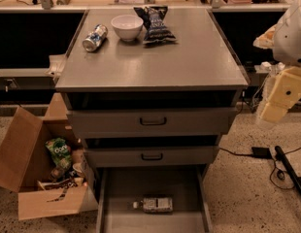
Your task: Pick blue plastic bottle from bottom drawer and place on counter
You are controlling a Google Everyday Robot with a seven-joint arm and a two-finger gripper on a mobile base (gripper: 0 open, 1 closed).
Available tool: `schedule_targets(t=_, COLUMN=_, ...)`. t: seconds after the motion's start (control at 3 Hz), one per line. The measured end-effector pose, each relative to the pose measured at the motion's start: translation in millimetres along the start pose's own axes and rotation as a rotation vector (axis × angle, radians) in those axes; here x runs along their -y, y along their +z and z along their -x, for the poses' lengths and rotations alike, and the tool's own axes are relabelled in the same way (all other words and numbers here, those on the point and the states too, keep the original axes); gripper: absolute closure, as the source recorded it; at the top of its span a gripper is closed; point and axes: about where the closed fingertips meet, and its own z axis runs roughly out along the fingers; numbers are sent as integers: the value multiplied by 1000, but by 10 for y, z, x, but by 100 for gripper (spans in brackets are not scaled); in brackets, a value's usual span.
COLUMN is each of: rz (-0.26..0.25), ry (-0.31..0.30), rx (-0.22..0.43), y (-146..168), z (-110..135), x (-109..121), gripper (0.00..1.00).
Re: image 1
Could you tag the grey open bottom drawer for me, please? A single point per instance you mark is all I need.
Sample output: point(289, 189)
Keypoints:
point(120, 187)

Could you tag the black top drawer handle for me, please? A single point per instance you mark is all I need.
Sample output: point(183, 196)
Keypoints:
point(153, 122)

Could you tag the grey middle drawer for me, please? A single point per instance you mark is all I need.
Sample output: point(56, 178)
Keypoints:
point(127, 157)

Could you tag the white ceramic bowl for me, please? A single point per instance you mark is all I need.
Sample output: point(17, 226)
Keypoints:
point(127, 27)

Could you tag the green snack pouch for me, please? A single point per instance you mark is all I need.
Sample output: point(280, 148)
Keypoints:
point(60, 153)

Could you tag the black middle drawer handle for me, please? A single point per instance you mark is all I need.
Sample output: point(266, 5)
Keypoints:
point(152, 157)

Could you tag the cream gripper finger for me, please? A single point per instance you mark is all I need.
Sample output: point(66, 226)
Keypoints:
point(280, 93)

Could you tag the clear plastic water bottle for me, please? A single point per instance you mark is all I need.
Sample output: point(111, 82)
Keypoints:
point(154, 205)

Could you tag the dark blue chip bag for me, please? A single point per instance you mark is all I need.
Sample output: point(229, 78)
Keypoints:
point(153, 21)

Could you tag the brown cardboard box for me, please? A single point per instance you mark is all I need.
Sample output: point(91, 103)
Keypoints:
point(25, 161)

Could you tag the black drawer handle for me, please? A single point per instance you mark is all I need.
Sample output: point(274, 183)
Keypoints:
point(153, 122)
point(152, 157)

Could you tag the silver blue soda can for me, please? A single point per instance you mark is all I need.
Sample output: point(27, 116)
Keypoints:
point(95, 38)

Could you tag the grey drawer cabinet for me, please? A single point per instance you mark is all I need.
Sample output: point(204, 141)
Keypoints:
point(197, 70)

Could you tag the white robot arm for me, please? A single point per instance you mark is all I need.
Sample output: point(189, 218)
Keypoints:
point(286, 42)

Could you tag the black power adapter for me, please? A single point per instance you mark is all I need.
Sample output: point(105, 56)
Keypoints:
point(262, 153)

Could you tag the black floor bar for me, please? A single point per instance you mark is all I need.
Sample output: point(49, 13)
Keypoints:
point(295, 178)

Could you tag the grey top drawer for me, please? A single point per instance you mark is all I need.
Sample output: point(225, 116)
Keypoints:
point(125, 123)

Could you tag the white power strip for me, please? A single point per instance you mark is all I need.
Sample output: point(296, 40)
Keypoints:
point(268, 66)

